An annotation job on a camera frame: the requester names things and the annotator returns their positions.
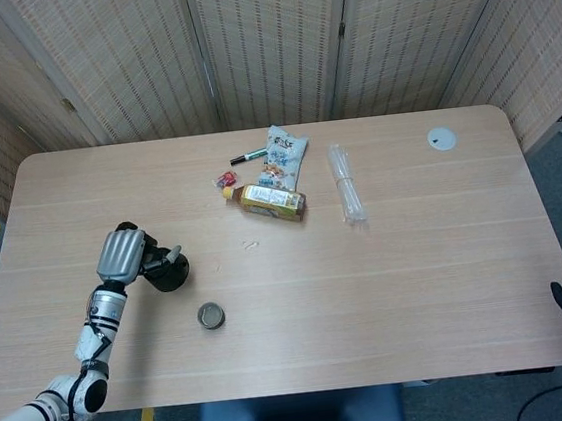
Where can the woven folding screen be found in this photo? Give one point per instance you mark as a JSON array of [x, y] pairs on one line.
[[269, 46]]

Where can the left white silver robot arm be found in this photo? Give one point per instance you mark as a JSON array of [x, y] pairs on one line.
[[97, 330]]

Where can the dark screen hinge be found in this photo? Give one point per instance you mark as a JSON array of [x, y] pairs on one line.
[[342, 28]]

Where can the yellow label tea bottle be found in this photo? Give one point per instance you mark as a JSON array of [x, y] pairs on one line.
[[272, 201]]

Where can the dark green cup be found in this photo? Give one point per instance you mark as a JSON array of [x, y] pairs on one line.
[[212, 316]]

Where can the brass screen hinge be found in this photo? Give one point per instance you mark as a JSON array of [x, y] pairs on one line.
[[68, 104]]

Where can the red candy wrapper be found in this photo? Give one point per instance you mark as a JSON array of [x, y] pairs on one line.
[[226, 179]]

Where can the dark green teapot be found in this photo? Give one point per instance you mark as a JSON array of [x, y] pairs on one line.
[[172, 279]]

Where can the white snack bag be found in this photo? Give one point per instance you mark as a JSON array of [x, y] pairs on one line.
[[283, 157]]

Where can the black white marker pen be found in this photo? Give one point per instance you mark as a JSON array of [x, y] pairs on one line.
[[250, 156]]

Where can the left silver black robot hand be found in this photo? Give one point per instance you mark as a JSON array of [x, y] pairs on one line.
[[120, 255]]

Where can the white round sticker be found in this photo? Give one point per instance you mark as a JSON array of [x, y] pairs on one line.
[[442, 138]]

